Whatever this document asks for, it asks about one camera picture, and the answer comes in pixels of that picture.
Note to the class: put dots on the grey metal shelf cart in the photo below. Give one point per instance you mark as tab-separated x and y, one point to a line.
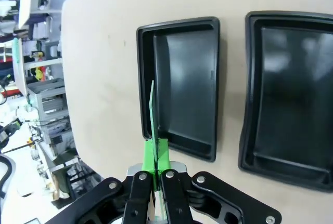
46	99

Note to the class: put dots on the white curved panel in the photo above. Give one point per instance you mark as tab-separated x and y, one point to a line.
19	78

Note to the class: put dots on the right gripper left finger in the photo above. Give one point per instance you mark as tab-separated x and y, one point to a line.
149	161

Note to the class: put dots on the green circuit board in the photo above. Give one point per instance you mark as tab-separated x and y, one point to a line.
154	109

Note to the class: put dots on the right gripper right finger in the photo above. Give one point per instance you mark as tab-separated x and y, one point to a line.
163	156

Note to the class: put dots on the black ESD tray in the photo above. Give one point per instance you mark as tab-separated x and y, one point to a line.
294	91
187	78

